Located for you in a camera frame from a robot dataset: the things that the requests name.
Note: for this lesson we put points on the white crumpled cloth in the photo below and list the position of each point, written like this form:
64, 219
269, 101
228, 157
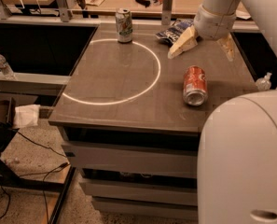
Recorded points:
26, 116

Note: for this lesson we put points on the clear plastic water bottle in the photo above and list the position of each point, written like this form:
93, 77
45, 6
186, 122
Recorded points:
6, 69

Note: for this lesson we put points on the blue chip bag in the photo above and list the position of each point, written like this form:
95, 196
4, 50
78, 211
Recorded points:
171, 34

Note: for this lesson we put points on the green white soda can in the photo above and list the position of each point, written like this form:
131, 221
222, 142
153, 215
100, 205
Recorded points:
124, 25

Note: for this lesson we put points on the red coke can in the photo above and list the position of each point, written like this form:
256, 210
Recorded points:
195, 86

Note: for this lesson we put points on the clear bottle right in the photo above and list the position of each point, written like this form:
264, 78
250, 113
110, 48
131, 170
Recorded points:
263, 83

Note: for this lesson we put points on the grey drawer cabinet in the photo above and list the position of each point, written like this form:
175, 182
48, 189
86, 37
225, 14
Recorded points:
126, 127

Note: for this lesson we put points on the paper card on desk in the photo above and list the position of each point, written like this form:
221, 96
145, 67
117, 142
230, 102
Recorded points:
94, 2

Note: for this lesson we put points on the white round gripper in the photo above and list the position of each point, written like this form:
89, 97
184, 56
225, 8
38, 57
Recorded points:
210, 24

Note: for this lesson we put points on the black headband on desk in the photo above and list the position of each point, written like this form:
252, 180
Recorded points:
145, 3

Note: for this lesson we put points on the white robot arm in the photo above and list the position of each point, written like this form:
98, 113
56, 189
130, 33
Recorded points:
237, 157

